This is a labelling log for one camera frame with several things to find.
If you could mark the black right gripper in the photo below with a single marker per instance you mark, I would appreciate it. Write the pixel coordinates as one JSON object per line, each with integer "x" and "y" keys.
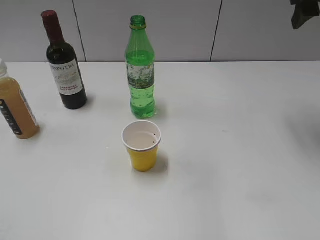
{"x": 304, "y": 10}

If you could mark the green sprite bottle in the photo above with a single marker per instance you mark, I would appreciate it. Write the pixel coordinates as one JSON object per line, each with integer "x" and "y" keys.
{"x": 140, "y": 68}

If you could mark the yellow paper cup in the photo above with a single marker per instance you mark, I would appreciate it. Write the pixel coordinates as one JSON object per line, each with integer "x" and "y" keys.
{"x": 141, "y": 140}

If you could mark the dark red wine bottle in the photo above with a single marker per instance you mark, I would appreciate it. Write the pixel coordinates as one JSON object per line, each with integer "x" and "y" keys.
{"x": 63, "y": 63}

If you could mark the orange juice bottle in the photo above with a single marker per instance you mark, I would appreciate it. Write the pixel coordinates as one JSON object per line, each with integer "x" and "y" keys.
{"x": 15, "y": 107}

